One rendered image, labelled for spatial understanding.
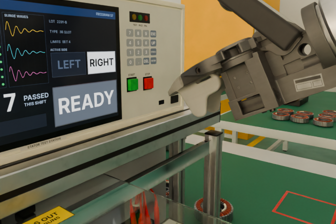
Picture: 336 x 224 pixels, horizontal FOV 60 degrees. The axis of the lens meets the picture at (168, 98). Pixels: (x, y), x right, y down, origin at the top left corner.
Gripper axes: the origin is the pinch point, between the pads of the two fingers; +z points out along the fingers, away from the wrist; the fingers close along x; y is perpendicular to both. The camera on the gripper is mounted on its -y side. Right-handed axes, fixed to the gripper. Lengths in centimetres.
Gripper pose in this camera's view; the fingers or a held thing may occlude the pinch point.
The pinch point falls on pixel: (174, 85)
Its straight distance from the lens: 41.4
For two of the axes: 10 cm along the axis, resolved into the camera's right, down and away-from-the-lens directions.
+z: -7.2, 3.3, 6.1
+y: 3.4, 9.3, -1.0
